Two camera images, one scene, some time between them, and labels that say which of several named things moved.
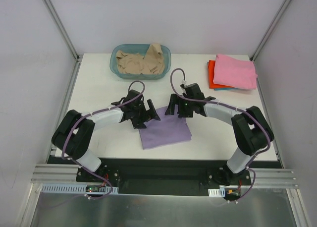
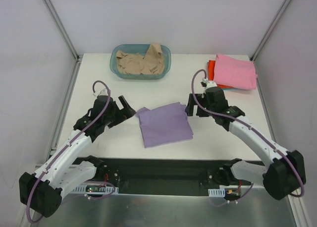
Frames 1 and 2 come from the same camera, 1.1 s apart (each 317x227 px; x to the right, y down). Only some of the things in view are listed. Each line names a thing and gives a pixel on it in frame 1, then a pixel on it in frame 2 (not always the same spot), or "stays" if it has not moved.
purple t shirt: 170,129 stays
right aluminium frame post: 264,38 stays
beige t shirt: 153,63 stays
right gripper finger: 174,100 → 189,109
